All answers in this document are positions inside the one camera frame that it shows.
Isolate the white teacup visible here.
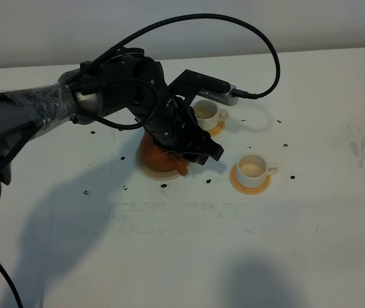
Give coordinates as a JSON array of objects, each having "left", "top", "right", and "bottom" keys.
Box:
[
  {"left": 235, "top": 154, "right": 279, "bottom": 189},
  {"left": 192, "top": 100, "right": 228, "bottom": 131}
]

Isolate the far white teacup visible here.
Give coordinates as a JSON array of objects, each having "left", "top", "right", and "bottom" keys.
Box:
[{"left": 192, "top": 100, "right": 228, "bottom": 131}]

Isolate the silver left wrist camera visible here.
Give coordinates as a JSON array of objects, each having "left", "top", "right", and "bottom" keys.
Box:
[{"left": 198, "top": 85, "right": 239, "bottom": 106}]

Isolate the brown clay teapot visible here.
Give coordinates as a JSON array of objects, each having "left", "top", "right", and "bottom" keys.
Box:
[{"left": 139, "top": 130, "right": 188, "bottom": 176}]

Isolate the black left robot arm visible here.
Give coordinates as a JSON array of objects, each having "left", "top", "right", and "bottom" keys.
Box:
[{"left": 0, "top": 48, "right": 231, "bottom": 197}]

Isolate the near white teacup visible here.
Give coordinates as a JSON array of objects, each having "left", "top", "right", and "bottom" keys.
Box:
[{"left": 235, "top": 154, "right": 279, "bottom": 189}]

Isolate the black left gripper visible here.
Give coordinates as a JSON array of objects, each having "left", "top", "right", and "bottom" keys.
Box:
[{"left": 144, "top": 96, "right": 224, "bottom": 166}]

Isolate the orange round coaster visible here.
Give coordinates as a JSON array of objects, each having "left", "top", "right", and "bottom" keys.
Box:
[
  {"left": 207, "top": 120, "right": 225, "bottom": 137},
  {"left": 230, "top": 165, "right": 271, "bottom": 195}
]

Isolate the far orange round coaster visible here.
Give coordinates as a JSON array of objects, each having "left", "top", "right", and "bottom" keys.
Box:
[{"left": 207, "top": 120, "right": 225, "bottom": 137}]

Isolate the beige round teapot saucer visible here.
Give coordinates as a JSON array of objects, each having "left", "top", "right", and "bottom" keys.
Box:
[{"left": 136, "top": 147, "right": 181, "bottom": 181}]

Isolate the black braided camera cable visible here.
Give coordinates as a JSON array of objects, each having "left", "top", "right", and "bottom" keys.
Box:
[{"left": 66, "top": 12, "right": 282, "bottom": 100}]

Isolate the near orange round coaster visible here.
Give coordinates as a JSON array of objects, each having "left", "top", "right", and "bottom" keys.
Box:
[{"left": 230, "top": 165, "right": 271, "bottom": 195}]

